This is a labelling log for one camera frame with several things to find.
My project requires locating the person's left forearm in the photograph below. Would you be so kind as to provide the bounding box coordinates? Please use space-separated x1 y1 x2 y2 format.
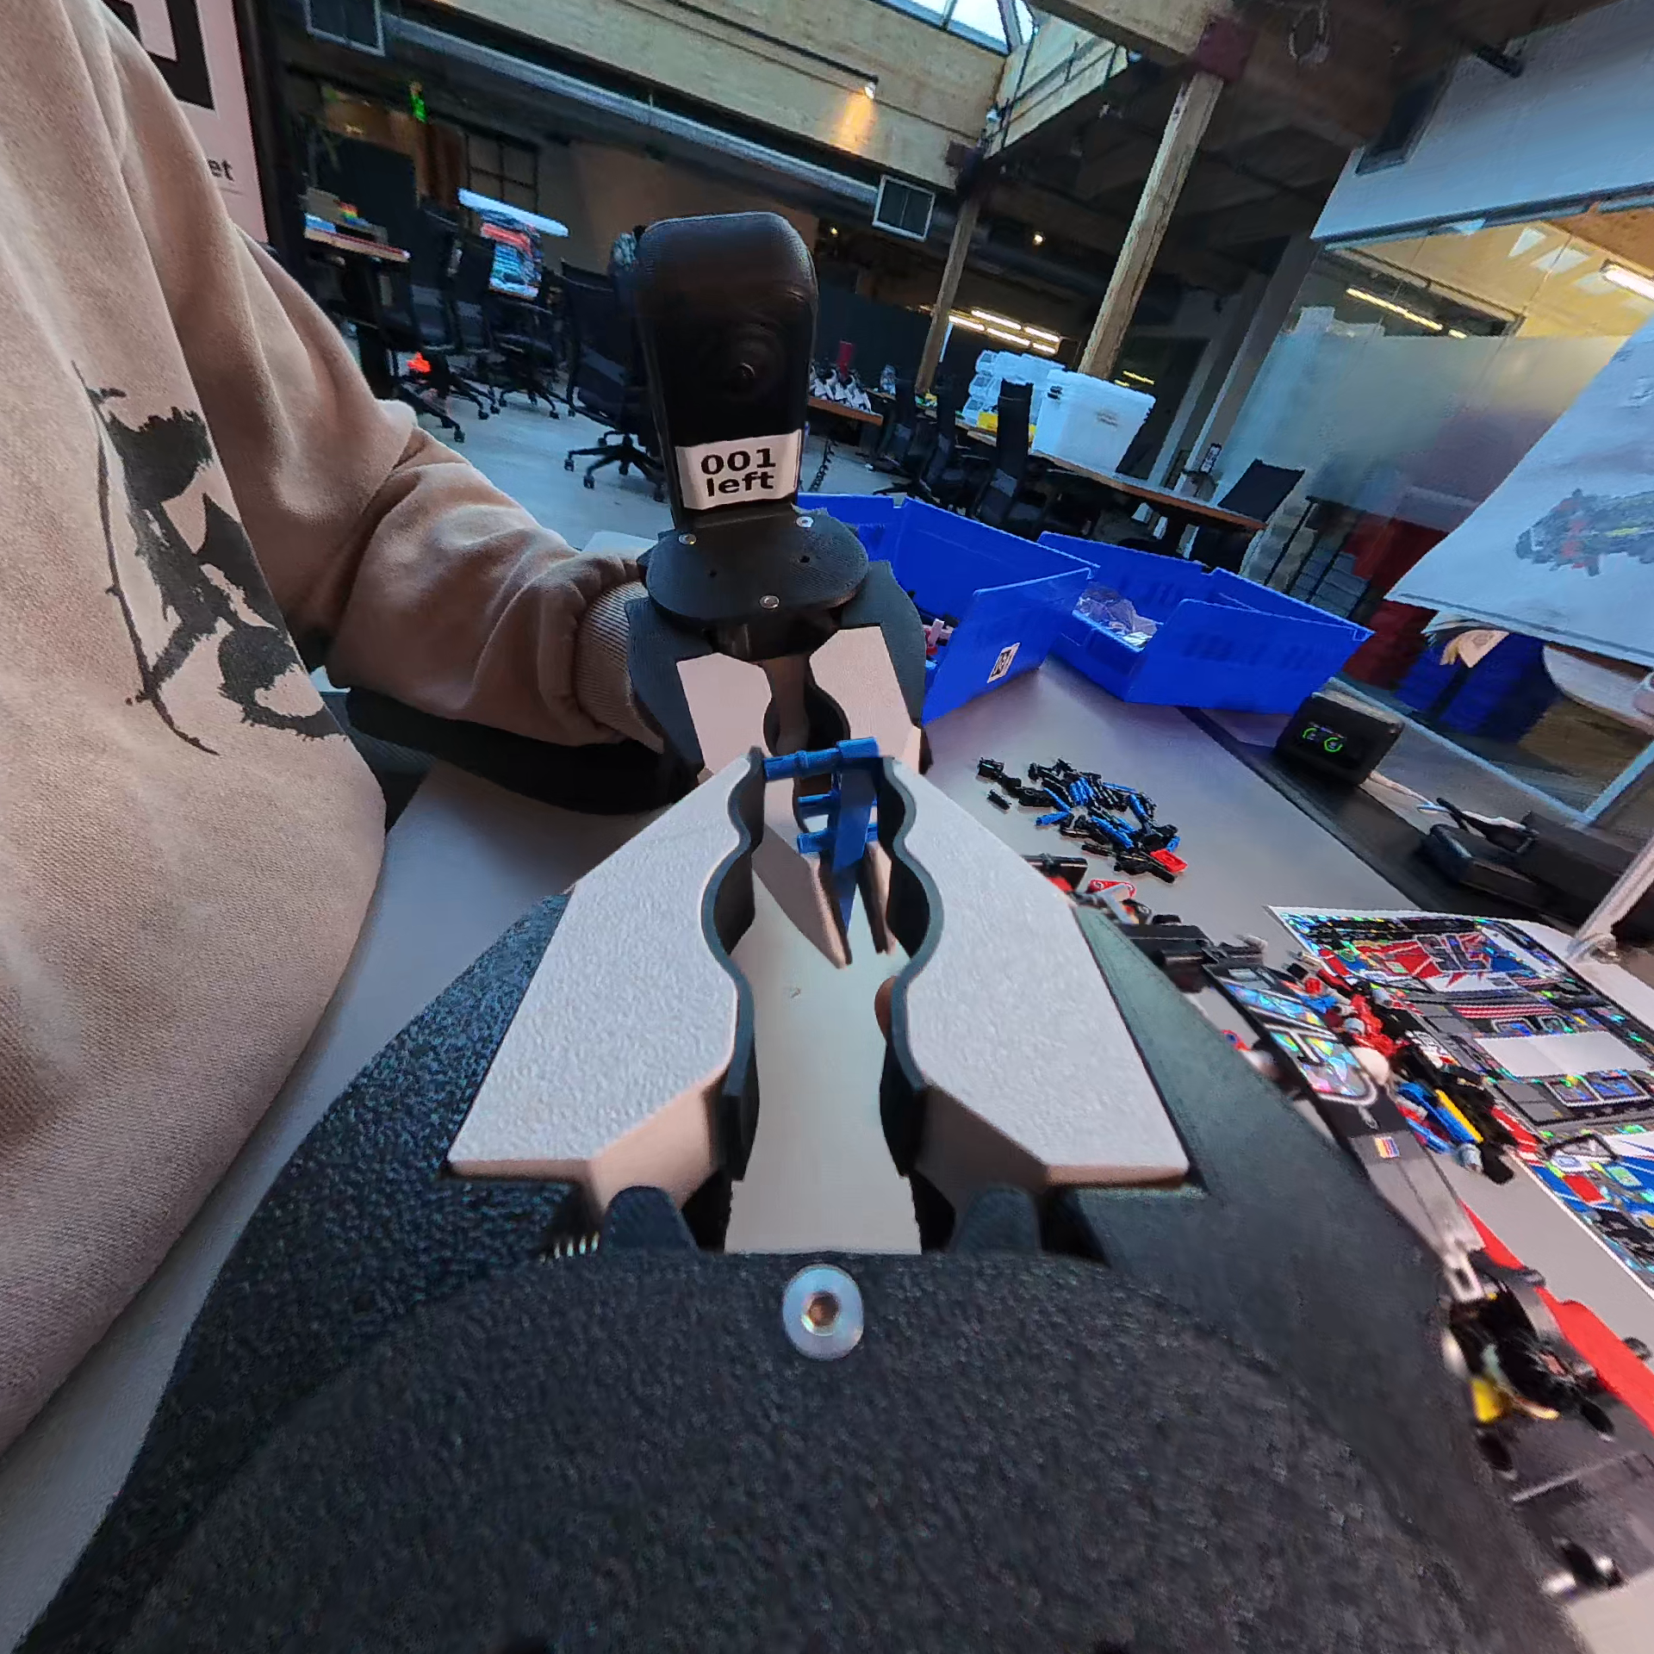
298 394 664 754

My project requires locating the partly built lego car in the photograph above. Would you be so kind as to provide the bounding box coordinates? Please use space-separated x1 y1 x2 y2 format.
1026 847 1654 1605

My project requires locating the black device with cable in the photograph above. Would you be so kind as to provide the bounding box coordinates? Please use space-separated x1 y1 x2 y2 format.
1422 800 1654 922

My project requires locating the row of black office chairs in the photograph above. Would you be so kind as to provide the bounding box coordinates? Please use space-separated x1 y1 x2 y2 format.
375 207 668 498

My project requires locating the shiny sticker sheet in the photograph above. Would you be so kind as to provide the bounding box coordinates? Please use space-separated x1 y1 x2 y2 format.
1273 904 1654 1254

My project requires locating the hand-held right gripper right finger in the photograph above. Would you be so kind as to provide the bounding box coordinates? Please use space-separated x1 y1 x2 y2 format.
879 758 1194 1252

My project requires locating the pile of mixed lego pieces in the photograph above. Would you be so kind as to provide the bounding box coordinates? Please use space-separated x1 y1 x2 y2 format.
1292 957 1552 1180

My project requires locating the lego instruction booklet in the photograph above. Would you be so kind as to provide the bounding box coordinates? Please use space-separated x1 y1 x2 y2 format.
1389 323 1654 668

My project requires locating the pile of black blue pins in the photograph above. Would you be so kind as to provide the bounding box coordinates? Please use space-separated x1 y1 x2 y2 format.
975 756 1188 884

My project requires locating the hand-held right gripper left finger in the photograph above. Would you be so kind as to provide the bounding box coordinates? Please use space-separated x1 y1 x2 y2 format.
448 750 767 1252

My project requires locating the black device with green display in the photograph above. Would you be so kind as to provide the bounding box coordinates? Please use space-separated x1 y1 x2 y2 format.
1277 691 1407 788

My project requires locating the clear bag of lego parts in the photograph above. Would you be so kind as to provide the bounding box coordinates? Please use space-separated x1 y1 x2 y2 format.
1074 587 1166 648

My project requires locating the blue storage bin with tag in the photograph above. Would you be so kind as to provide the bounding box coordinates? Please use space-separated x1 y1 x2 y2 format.
802 490 1101 725

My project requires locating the black framed marker sign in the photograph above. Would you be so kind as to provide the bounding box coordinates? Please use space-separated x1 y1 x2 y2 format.
107 0 274 244

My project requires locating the long wooden desk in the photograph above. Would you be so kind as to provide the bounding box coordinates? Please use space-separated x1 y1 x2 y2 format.
1026 445 1269 534

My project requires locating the long blue lego beam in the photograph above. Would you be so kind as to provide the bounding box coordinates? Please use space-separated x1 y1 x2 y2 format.
828 738 883 951

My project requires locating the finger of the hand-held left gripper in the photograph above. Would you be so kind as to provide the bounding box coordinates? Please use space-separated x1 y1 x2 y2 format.
826 636 930 955
676 656 857 971

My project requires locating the white plastic storage box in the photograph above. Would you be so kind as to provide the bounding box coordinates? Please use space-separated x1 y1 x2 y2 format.
1034 368 1156 473

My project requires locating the black mesh office chair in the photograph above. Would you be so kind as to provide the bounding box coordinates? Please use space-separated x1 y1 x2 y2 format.
1214 463 1308 573

